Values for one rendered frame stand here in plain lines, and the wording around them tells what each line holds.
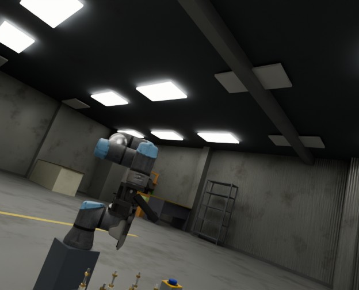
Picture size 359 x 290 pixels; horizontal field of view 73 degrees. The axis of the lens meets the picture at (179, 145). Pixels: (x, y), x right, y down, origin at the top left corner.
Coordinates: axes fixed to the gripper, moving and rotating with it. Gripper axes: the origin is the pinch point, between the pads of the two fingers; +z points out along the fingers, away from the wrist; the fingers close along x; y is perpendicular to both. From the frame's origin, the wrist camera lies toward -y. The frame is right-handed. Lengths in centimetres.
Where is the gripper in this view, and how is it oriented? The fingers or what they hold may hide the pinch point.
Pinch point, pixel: (120, 244)
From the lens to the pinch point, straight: 90.1
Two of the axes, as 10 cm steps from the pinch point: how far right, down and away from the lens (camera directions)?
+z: -3.0, 9.2, -2.4
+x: 2.6, -1.7, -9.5
